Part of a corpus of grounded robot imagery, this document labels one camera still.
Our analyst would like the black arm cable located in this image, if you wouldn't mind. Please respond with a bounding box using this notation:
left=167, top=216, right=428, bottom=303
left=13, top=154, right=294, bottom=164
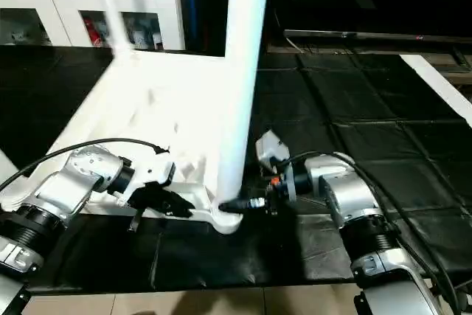
left=0, top=138, right=173, bottom=192
left=283, top=151, right=459, bottom=308

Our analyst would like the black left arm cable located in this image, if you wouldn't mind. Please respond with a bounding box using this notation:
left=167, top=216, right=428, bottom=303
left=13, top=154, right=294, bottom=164
left=0, top=138, right=173, bottom=192

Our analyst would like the black work mat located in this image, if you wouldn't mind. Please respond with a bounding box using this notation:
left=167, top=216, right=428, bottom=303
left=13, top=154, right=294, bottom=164
left=0, top=44, right=472, bottom=288

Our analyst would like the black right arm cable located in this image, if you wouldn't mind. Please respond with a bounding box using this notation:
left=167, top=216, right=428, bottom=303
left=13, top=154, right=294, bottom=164
left=283, top=151, right=459, bottom=308

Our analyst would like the white flat board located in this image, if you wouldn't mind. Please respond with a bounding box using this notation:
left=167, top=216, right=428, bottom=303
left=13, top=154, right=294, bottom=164
left=401, top=53, right=472, bottom=128

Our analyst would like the white plastic table top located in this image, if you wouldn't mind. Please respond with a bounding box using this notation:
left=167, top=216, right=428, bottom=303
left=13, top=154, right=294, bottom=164
left=0, top=52, right=246, bottom=237

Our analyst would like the red bottle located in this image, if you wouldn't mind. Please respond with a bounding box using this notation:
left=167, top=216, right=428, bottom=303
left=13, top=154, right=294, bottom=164
left=84, top=20, right=101, bottom=49

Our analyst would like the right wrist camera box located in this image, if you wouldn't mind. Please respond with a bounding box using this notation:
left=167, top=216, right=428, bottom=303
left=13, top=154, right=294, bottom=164
left=254, top=130, right=292, bottom=173

